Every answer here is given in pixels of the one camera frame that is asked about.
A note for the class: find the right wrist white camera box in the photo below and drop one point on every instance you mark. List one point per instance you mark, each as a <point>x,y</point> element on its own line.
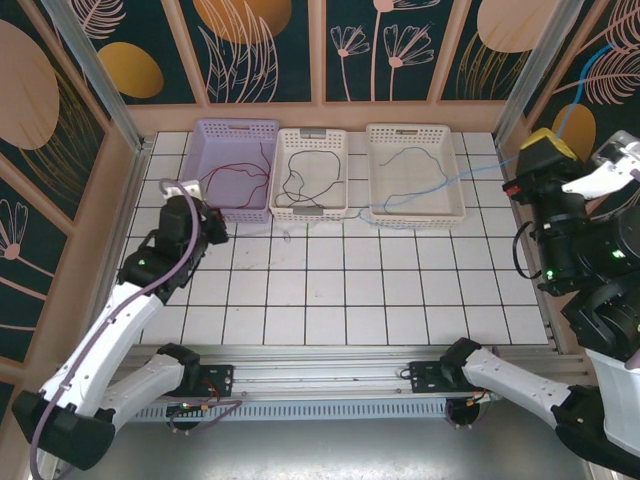
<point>610,170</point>

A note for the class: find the large white perforated basket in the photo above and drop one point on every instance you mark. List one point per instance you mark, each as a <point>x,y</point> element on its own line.
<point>415,175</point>

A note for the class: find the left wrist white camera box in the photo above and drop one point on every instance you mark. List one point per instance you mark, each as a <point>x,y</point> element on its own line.
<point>192,189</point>

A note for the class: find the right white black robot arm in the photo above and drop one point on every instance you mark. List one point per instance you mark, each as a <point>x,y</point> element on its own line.
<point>515,380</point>

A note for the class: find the purple perforated plastic basket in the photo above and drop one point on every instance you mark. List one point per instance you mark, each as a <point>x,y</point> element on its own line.
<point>225,150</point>

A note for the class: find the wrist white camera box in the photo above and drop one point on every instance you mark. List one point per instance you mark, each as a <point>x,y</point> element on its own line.
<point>610,170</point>
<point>192,189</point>

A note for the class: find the grey steel bench plate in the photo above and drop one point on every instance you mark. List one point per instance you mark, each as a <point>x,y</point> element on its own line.
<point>320,450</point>

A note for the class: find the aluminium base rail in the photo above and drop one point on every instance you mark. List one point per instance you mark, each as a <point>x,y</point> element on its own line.
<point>320,370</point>

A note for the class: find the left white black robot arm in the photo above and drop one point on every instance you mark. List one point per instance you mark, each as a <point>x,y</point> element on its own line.
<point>100,350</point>

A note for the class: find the aluminium corner post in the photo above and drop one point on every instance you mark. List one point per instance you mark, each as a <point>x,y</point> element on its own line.
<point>537,70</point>
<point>93,70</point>

